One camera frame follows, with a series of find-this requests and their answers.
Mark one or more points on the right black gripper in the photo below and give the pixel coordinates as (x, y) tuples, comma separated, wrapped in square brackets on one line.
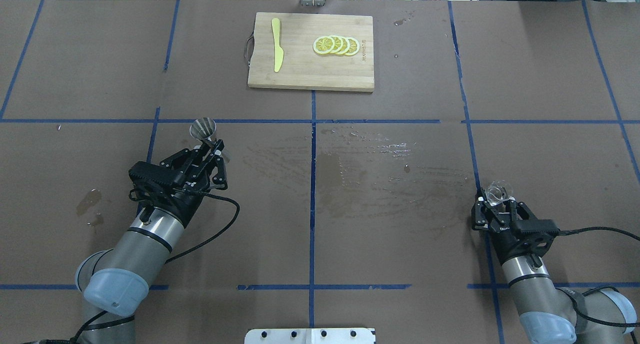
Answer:
[(506, 240)]

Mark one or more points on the wooden cutting board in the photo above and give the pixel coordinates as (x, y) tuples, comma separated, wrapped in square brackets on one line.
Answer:
[(350, 67)]

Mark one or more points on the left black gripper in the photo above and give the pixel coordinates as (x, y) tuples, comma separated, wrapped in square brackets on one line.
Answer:
[(186, 198)]

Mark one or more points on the steel double jigger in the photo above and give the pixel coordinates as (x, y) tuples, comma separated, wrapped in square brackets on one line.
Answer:
[(204, 128)]

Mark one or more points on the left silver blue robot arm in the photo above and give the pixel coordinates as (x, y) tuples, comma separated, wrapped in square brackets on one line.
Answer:
[(114, 282)]

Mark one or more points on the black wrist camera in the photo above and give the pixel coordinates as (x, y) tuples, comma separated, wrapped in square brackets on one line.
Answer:
[(526, 227), (149, 178)]

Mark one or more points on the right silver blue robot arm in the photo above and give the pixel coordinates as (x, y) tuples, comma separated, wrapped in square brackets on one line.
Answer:
[(547, 313)]

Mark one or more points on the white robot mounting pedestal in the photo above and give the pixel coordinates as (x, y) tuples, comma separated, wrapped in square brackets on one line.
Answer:
[(311, 335)]

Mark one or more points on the steel cutting board handle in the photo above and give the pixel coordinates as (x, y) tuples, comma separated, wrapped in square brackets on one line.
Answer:
[(246, 52)]

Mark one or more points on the yellow lemon slice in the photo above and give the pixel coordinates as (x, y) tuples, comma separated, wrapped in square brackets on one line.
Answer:
[(323, 45)]

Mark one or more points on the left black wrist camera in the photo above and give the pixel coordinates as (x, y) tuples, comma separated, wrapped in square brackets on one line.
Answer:
[(149, 178)]

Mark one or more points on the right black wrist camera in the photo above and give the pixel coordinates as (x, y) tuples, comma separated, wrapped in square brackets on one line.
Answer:
[(526, 227)]

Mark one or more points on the clear glass cup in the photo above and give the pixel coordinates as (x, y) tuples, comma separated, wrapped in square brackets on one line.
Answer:
[(498, 192)]

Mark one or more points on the yellow plastic knife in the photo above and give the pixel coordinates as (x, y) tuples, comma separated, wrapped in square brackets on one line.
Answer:
[(275, 24)]

